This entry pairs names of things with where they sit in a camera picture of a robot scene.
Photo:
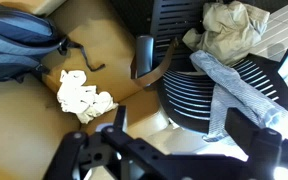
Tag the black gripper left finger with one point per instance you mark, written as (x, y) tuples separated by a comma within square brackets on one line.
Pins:
[(84, 153)]

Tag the blue grey backpack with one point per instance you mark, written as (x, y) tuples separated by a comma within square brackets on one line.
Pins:
[(14, 36)]

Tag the tan leather couch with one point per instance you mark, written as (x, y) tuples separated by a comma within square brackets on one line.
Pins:
[(17, 126)]

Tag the black slatted office chair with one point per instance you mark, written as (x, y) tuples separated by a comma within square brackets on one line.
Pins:
[(184, 100)]

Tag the crumpled white cloth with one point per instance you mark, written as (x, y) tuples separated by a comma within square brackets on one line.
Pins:
[(80, 98)]

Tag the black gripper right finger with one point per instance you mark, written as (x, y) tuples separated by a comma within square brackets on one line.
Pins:
[(264, 146)]

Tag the grey striped shirt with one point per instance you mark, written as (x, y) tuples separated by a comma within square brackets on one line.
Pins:
[(237, 90)]

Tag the brown belt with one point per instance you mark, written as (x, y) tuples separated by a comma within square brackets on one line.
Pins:
[(157, 71)]

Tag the khaki shorts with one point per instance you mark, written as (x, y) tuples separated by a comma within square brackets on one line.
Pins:
[(227, 30)]

